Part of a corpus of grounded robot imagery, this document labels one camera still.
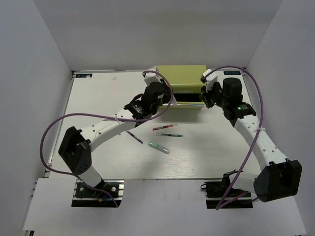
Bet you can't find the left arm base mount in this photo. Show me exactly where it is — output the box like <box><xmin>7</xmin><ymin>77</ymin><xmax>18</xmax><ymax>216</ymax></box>
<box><xmin>71</xmin><ymin>180</ymin><xmax>125</xmax><ymax>208</ymax></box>

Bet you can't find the corner label sticker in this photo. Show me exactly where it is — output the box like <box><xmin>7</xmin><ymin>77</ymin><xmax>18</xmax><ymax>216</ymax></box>
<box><xmin>223</xmin><ymin>71</ymin><xmax>241</xmax><ymax>76</ymax></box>
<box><xmin>75</xmin><ymin>73</ymin><xmax>93</xmax><ymax>78</ymax></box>

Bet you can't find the right corner label sticker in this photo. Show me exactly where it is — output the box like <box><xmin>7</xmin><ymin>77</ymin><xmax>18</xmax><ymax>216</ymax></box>
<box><xmin>223</xmin><ymin>71</ymin><xmax>241</xmax><ymax>76</ymax></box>

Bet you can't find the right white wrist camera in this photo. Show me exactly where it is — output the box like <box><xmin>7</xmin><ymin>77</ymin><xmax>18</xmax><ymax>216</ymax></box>
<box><xmin>200</xmin><ymin>69</ymin><xmax>218</xmax><ymax>91</ymax></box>

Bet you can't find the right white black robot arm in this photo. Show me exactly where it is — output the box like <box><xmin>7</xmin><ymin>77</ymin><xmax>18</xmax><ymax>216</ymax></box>
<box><xmin>200</xmin><ymin>77</ymin><xmax>302</xmax><ymax>202</ymax></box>

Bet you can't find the green metal drawer toolbox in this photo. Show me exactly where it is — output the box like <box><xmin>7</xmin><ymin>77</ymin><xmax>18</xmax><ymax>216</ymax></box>
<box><xmin>156</xmin><ymin>65</ymin><xmax>207</xmax><ymax>109</ymax></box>

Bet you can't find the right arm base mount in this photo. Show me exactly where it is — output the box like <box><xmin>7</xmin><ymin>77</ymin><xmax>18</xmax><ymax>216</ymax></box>
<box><xmin>200</xmin><ymin>172</ymin><xmax>254</xmax><ymax>210</ymax></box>

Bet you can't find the green cap highlighter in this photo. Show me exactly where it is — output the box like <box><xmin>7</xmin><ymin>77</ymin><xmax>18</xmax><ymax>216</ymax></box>
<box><xmin>148</xmin><ymin>141</ymin><xmax>170</xmax><ymax>154</ymax></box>

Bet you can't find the left corner label sticker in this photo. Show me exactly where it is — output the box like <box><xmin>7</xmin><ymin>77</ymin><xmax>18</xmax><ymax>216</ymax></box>
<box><xmin>75</xmin><ymin>73</ymin><xmax>93</xmax><ymax>78</ymax></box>

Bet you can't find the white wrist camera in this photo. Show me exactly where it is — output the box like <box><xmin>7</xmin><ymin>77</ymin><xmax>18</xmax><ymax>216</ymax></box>
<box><xmin>200</xmin><ymin>69</ymin><xmax>218</xmax><ymax>91</ymax></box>
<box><xmin>142</xmin><ymin>72</ymin><xmax>160</xmax><ymax>86</ymax></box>

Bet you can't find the green refill pen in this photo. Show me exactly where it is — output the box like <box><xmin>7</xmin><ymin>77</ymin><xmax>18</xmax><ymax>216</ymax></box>
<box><xmin>157</xmin><ymin>133</ymin><xmax>183</xmax><ymax>138</ymax></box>

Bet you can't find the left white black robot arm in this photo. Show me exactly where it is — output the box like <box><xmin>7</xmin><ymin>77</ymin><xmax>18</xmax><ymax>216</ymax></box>
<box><xmin>58</xmin><ymin>79</ymin><xmax>171</xmax><ymax>196</ymax></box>

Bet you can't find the red refill pen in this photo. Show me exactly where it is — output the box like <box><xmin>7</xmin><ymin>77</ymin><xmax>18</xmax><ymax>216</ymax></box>
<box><xmin>152</xmin><ymin>123</ymin><xmax>178</xmax><ymax>131</ymax></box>

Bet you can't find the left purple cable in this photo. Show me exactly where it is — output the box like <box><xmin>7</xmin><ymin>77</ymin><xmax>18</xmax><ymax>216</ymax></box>
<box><xmin>39</xmin><ymin>70</ymin><xmax>176</xmax><ymax>207</ymax></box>

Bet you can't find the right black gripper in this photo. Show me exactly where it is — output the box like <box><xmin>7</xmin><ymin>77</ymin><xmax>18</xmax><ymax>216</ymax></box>
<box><xmin>200</xmin><ymin>82</ymin><xmax>229</xmax><ymax>109</ymax></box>

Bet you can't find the blue pen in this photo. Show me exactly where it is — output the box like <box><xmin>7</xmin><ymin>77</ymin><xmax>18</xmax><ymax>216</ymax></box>
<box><xmin>126</xmin><ymin>130</ymin><xmax>143</xmax><ymax>144</ymax></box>

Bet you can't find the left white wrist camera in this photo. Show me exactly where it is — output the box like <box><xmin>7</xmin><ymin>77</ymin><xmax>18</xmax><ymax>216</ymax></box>
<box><xmin>142</xmin><ymin>72</ymin><xmax>160</xmax><ymax>86</ymax></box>

